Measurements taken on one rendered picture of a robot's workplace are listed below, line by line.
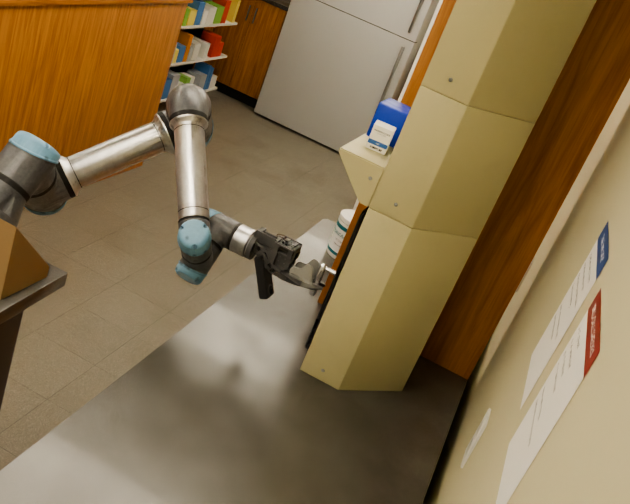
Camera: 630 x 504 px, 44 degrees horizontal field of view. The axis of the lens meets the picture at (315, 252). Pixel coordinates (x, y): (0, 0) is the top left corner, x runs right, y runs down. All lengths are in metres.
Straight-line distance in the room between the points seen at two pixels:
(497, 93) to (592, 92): 0.38
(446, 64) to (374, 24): 5.11
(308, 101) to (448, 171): 5.32
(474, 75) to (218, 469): 0.96
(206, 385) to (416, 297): 0.54
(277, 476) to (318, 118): 5.56
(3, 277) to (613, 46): 1.52
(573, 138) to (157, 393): 1.18
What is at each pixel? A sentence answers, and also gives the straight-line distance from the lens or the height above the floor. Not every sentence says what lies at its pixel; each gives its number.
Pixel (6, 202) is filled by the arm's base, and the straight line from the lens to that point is 1.93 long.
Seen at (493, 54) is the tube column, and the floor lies 1.83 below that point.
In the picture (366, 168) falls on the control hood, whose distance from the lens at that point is 1.78.
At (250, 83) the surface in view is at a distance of 7.37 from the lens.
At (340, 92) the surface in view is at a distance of 6.92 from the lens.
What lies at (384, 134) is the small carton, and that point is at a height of 1.56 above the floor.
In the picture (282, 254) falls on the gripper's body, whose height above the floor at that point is 1.20.
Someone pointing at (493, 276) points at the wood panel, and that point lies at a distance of 2.18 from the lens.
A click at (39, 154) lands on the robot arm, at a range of 1.96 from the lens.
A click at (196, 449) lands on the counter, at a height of 0.94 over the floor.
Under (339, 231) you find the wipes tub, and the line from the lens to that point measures 2.61.
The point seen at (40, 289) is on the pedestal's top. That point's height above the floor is 0.94.
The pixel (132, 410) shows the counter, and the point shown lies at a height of 0.94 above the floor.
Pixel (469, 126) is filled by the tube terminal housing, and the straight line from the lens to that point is 1.73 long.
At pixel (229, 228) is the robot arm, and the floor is 1.19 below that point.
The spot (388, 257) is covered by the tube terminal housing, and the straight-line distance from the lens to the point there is 1.82.
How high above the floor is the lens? 2.01
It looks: 24 degrees down
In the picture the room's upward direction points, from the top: 22 degrees clockwise
